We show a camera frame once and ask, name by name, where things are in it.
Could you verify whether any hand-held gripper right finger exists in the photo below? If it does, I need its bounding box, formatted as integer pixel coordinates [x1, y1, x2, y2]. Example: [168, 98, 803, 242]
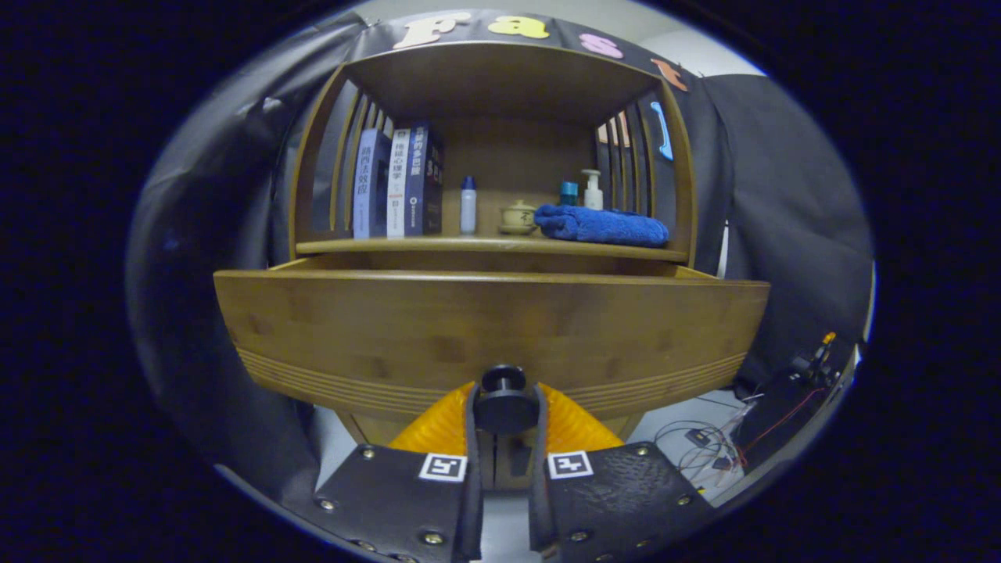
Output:
[529, 382, 716, 563]

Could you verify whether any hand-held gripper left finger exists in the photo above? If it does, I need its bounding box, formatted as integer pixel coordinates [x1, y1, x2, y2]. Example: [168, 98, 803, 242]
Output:
[313, 381, 486, 563]

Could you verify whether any wooden drawer with black knob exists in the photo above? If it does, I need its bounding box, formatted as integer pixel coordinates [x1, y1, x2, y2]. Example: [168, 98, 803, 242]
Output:
[213, 256, 771, 436]

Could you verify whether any wooden countertop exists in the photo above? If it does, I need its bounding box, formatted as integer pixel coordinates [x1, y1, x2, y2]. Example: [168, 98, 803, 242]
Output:
[296, 207, 691, 264]

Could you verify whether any wooden cabinet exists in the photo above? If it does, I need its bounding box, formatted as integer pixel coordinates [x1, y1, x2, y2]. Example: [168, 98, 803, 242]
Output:
[288, 41, 699, 489]

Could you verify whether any black equipment with orange tip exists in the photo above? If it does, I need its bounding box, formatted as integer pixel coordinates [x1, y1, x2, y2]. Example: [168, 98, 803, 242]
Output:
[735, 331, 841, 470]

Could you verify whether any blue folded towel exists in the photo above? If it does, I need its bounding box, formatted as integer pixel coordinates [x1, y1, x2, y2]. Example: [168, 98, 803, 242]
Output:
[534, 204, 670, 248]

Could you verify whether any beige lidded tea cup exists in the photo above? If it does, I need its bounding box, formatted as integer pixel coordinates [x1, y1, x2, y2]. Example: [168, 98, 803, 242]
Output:
[498, 200, 539, 235]

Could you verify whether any white book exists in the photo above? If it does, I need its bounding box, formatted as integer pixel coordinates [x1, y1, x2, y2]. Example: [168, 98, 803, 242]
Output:
[386, 127, 412, 239]

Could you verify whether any dark blue book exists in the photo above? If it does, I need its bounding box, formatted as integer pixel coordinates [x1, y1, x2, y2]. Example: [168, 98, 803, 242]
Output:
[404, 121, 445, 237]

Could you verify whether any light blue book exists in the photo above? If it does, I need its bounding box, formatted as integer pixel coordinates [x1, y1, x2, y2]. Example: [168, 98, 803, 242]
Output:
[353, 128, 392, 240]

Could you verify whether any tangle of thin cables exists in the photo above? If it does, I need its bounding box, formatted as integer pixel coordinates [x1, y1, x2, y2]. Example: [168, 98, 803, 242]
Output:
[653, 391, 752, 489]

